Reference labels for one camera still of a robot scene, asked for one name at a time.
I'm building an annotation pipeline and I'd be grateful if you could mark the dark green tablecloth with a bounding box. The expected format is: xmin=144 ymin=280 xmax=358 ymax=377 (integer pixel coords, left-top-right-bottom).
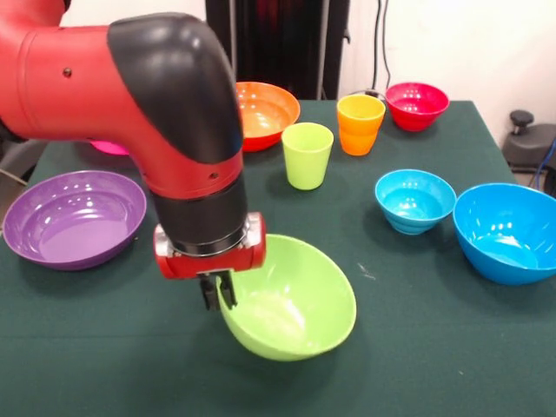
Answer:
xmin=0 ymin=98 xmax=556 ymax=417

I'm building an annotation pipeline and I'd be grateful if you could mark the dark grey stand base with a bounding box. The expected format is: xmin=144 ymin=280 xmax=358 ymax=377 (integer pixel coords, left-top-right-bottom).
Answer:
xmin=0 ymin=138 xmax=49 ymax=183
xmin=507 ymin=110 xmax=556 ymax=196

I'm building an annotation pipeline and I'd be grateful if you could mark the small blue bowl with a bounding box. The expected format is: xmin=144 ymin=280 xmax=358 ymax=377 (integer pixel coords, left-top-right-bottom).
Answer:
xmin=374 ymin=169 xmax=458 ymax=236

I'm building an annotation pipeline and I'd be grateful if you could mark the large blue bowl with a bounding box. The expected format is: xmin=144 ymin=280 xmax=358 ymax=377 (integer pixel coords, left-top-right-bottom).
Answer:
xmin=452 ymin=182 xmax=556 ymax=287

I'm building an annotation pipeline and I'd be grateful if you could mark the green bowl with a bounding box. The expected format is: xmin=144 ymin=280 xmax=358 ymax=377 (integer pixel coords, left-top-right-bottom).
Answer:
xmin=215 ymin=233 xmax=358 ymax=362

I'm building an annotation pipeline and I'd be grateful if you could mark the orange cup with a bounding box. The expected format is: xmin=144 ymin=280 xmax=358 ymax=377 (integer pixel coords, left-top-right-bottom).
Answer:
xmin=336 ymin=94 xmax=387 ymax=156

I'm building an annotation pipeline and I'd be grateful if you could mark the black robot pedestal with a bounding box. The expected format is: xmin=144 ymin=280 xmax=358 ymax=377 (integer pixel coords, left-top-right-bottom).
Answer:
xmin=203 ymin=0 xmax=351 ymax=102

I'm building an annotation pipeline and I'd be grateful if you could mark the green cup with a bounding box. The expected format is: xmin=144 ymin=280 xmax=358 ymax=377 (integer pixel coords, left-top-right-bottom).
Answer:
xmin=281 ymin=122 xmax=335 ymax=191

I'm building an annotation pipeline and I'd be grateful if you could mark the black hanging cable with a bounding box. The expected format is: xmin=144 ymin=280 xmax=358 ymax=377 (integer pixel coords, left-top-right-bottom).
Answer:
xmin=373 ymin=0 xmax=393 ymax=90

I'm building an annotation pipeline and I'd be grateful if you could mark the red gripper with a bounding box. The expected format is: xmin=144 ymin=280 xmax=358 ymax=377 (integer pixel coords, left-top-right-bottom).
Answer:
xmin=154 ymin=211 xmax=267 ymax=312

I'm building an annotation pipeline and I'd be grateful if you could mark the orange bowl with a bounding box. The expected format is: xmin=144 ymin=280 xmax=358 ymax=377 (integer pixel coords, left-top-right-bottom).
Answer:
xmin=236 ymin=81 xmax=301 ymax=153

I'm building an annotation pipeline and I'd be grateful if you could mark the large pink bowl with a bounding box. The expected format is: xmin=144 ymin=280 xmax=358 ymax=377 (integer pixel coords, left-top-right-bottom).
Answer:
xmin=89 ymin=139 xmax=130 ymax=156

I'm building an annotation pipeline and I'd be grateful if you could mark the purple bowl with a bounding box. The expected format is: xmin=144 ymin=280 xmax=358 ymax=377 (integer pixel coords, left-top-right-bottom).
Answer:
xmin=2 ymin=169 xmax=148 ymax=272

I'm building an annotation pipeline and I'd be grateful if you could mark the small red bowl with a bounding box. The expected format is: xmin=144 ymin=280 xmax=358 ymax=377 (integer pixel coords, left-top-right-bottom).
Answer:
xmin=385 ymin=82 xmax=451 ymax=132

